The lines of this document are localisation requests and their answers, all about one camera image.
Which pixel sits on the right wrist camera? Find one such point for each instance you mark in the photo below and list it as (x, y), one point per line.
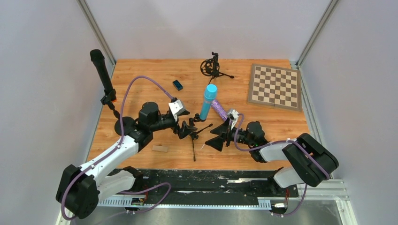
(233, 116)

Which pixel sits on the black microphone orange end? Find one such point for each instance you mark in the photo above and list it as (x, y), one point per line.
(98, 60)

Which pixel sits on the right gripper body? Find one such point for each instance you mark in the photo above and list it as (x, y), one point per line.
(227, 133)

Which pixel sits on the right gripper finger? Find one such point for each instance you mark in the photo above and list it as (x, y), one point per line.
(217, 142)
(224, 128)

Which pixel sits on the wooden chessboard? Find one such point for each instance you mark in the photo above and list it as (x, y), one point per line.
(275, 86)

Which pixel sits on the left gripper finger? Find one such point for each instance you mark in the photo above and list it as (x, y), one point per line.
(182, 111)
(185, 130)

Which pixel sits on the black tripod shock-mount stand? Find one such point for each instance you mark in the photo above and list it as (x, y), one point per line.
(211, 68)

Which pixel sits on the blue toy brick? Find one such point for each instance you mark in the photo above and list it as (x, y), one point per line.
(177, 85)

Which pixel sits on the purple glitter microphone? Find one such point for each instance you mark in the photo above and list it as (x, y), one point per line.
(219, 109)

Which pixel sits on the small wooden block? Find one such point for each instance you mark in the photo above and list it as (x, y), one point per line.
(158, 148)

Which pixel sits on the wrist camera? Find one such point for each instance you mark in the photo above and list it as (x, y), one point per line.
(233, 116)
(174, 107)

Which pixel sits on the black tripod clip mic stand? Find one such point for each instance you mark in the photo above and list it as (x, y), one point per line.
(195, 134)

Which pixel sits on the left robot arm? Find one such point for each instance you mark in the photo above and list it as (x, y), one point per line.
(82, 187)

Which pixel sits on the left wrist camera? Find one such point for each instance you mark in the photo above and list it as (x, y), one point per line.
(174, 107)

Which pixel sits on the blue microphone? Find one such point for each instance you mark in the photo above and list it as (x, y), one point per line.
(210, 94)

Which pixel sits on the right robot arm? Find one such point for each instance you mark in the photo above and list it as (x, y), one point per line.
(310, 162)

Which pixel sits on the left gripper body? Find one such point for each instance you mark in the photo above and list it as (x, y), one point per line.
(180, 130)

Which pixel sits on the black round-base mic stand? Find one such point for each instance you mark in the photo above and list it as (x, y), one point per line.
(124, 125)

